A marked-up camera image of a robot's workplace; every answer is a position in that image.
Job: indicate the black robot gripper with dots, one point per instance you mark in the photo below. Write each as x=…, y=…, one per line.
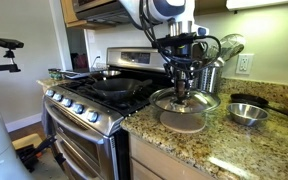
x=176, y=51

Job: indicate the glass lid with steel rim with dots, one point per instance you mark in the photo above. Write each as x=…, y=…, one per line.
x=192, y=102

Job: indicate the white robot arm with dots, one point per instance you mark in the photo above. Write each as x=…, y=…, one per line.
x=170, y=27

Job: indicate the black frying pan on counter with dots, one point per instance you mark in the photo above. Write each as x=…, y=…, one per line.
x=254, y=100

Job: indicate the black wok pan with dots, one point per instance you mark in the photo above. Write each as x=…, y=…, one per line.
x=119, y=88

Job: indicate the wooden counter drawer cabinet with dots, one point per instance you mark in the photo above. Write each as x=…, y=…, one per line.
x=149, y=163

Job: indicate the small jar on left counter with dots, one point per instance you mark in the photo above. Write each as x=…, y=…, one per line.
x=55, y=74

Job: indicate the right perforated steel utensil holder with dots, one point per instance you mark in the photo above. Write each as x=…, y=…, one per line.
x=209, y=77

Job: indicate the round beige trivet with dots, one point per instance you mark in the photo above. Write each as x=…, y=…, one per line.
x=183, y=123

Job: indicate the clear plastic utensil in holder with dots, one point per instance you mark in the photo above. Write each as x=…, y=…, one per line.
x=232, y=45

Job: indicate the small stainless steel bowl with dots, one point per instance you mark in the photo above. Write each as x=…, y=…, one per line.
x=246, y=114

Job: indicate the under-cabinet light fixture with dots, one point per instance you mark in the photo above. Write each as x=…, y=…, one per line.
x=233, y=5

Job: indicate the stainless steel gas stove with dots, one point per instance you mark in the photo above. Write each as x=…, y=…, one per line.
x=89, y=142

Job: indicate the wooden upper cabinet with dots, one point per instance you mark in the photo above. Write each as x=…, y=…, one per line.
x=102, y=14

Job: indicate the black tripod on floor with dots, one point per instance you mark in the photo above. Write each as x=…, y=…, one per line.
x=36, y=156

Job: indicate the white wall power outlet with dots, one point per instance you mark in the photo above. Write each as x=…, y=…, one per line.
x=244, y=64

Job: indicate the black camera on mount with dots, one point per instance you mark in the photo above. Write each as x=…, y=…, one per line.
x=10, y=45

